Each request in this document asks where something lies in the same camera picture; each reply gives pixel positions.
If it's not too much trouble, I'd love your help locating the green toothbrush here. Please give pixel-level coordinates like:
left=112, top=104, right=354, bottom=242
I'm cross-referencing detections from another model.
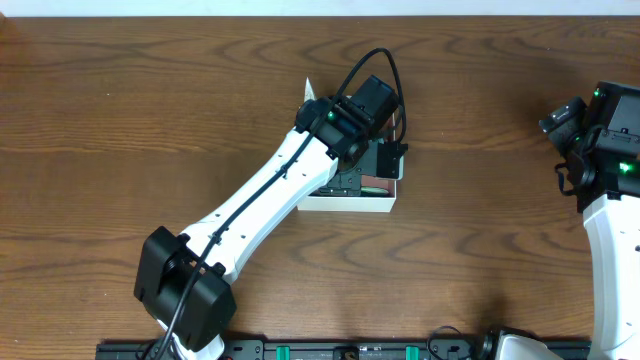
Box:
left=361, top=186, right=389, bottom=197

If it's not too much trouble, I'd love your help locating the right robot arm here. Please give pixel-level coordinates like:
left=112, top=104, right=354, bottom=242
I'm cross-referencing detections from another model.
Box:
left=539, top=81, right=639, bottom=360

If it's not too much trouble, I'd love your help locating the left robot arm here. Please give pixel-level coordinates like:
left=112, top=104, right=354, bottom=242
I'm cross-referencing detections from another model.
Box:
left=134, top=76, right=407, bottom=359

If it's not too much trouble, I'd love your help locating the white box pink interior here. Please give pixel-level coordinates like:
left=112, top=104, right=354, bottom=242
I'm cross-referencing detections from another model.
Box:
left=297, top=130, right=399, bottom=213

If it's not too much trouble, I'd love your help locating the white standing tube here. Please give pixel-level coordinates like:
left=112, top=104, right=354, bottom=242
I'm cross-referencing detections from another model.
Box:
left=304, top=78, right=316, bottom=101

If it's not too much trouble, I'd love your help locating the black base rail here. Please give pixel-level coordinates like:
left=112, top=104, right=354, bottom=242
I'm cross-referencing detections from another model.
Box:
left=94, top=327, right=594, bottom=360

